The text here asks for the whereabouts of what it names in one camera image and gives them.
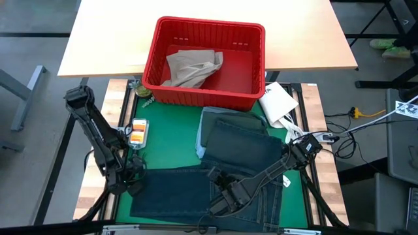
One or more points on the person's green shoe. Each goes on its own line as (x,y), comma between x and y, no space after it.
(396,53)
(382,44)

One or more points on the green table mat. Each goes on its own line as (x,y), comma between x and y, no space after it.
(170,137)

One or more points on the person's leg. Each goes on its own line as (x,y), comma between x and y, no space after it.
(406,39)

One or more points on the white tote bag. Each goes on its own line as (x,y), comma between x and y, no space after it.
(277,101)

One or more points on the light blue denim jeans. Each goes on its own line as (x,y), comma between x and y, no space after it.
(199,143)

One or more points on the light wooden desk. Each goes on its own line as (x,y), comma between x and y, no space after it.
(98,32)

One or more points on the white logo tag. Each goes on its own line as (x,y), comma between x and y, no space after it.
(406,109)

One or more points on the beige garment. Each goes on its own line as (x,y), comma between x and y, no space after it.
(189,67)

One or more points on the dark grey box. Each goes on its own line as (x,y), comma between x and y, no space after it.
(375,202)

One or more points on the grey desk leg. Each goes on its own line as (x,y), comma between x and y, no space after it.
(23,98)

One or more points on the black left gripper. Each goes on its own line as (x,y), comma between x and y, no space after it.
(129,178)

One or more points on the silver frame bracket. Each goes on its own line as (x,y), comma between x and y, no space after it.
(302,231)
(121,229)

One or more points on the dark green garment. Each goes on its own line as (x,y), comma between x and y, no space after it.
(228,119)

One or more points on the black desk frame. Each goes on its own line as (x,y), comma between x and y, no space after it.
(398,75)

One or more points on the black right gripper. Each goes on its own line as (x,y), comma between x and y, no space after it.
(236,196)

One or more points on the black aluminium frame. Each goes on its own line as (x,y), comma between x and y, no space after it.
(59,156)

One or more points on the white label strip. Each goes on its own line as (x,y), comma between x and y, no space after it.
(135,59)

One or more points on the dark denim garment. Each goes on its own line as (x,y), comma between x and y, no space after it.
(170,192)

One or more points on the grey plastic case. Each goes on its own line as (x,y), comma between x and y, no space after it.
(401,147)

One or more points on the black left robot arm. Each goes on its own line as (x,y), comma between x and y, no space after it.
(98,137)

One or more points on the red plastic laundry bin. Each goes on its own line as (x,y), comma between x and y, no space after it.
(235,72)

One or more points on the white power strip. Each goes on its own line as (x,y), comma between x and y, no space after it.
(326,137)

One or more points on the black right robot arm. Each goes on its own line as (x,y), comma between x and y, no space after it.
(281,166)

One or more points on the dark keyboard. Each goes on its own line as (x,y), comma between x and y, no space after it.
(413,209)

